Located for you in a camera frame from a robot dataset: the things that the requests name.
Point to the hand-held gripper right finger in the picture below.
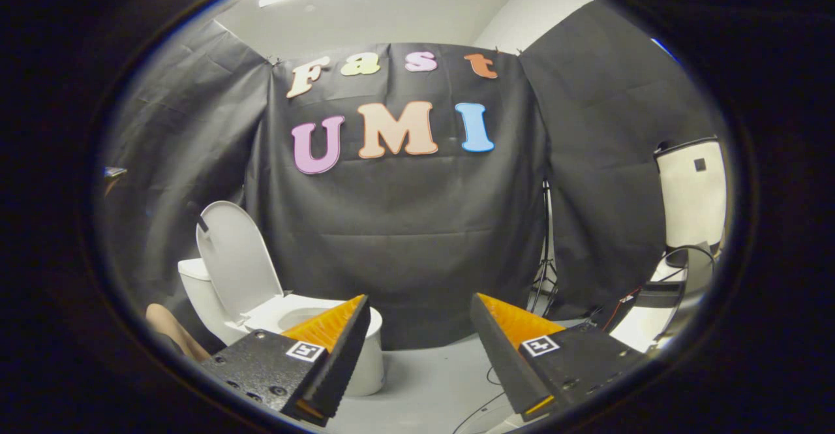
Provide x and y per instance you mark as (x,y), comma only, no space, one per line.
(502,359)

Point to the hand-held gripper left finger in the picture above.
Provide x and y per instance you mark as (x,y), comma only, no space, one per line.
(342,356)

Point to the white toilet lid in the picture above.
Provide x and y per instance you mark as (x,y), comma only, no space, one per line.
(238,258)

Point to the white toilet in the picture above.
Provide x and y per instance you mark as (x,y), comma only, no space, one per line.
(372,372)

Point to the black light stand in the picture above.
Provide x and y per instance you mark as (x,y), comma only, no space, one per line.
(545,271)

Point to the black backdrop cloth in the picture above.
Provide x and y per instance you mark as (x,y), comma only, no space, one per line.
(404,238)

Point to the white rounded equipment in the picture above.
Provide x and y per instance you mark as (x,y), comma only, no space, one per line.
(646,326)

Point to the person's leg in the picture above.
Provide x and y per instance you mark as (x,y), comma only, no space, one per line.
(173,329)

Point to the white studio softbox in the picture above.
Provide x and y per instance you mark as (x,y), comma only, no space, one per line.
(685,205)

